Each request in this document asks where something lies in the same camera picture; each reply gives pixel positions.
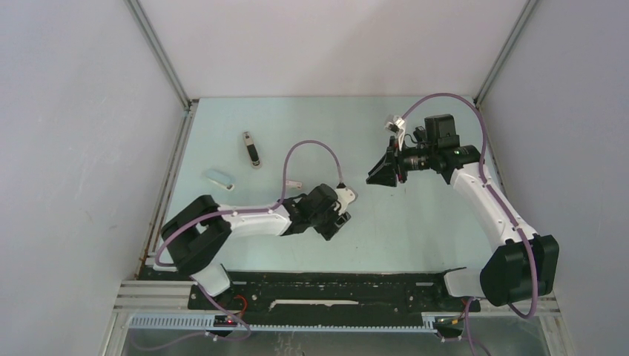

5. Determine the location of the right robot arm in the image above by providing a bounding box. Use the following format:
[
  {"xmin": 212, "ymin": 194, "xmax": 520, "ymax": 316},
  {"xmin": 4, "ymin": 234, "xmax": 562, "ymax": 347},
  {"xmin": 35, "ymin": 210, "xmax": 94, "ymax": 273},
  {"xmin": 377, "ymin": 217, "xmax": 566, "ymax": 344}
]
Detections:
[{"xmin": 366, "ymin": 114, "xmax": 559, "ymax": 310}]

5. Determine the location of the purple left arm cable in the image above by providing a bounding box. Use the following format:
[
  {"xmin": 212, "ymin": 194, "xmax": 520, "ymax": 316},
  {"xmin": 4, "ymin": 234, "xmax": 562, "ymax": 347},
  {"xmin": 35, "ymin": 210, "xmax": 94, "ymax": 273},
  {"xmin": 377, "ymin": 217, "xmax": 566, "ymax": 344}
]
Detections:
[{"xmin": 130, "ymin": 139, "xmax": 345, "ymax": 352}]

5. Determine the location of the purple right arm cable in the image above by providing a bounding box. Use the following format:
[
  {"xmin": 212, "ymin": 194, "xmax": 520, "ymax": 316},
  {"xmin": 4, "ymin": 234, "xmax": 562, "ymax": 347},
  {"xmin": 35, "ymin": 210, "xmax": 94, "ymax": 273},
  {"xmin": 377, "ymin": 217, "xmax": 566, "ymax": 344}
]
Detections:
[{"xmin": 400, "ymin": 93, "xmax": 539, "ymax": 356}]

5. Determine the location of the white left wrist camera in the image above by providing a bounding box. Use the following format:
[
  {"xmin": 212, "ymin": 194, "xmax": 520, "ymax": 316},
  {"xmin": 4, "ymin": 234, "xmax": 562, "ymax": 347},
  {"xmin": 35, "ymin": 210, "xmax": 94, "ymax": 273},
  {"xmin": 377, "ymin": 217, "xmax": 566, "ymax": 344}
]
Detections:
[{"xmin": 335, "ymin": 185, "xmax": 358, "ymax": 208}]

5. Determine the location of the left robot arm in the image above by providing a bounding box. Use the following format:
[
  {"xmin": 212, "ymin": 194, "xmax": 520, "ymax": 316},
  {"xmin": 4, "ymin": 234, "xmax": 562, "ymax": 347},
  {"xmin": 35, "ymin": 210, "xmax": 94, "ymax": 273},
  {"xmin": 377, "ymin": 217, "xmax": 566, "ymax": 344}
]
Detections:
[{"xmin": 154, "ymin": 183, "xmax": 358, "ymax": 309}]

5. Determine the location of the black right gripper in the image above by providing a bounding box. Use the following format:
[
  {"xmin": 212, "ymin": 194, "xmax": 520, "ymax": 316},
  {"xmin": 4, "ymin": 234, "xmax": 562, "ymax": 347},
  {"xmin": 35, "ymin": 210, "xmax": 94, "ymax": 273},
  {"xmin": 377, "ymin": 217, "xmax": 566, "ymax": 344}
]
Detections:
[{"xmin": 367, "ymin": 136, "xmax": 438, "ymax": 188}]

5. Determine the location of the beige and black large stapler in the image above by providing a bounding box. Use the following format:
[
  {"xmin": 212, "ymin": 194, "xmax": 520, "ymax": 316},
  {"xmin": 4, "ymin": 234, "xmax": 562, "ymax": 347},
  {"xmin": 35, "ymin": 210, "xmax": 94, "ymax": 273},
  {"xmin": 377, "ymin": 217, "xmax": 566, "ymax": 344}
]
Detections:
[{"xmin": 243, "ymin": 131, "xmax": 262, "ymax": 169}]

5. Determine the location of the white staple box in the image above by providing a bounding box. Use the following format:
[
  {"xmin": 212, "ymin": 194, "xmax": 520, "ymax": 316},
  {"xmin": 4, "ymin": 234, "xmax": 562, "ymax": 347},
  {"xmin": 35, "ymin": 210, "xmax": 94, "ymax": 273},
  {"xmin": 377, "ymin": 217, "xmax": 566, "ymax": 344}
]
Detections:
[{"xmin": 285, "ymin": 179, "xmax": 303, "ymax": 190}]

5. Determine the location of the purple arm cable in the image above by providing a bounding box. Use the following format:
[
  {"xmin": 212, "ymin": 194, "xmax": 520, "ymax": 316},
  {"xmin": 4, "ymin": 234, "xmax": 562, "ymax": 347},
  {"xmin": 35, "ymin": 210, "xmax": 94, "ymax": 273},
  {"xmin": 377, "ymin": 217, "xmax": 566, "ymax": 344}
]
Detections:
[
  {"xmin": 130, "ymin": 139, "xmax": 345, "ymax": 352},
  {"xmin": 400, "ymin": 93, "xmax": 539, "ymax": 356}
]

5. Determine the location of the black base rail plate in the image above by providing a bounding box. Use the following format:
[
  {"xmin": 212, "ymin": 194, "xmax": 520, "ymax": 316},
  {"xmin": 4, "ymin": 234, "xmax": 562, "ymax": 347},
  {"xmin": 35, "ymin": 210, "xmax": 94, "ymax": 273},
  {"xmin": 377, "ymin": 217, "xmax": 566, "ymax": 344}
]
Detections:
[{"xmin": 137, "ymin": 268, "xmax": 497, "ymax": 329}]

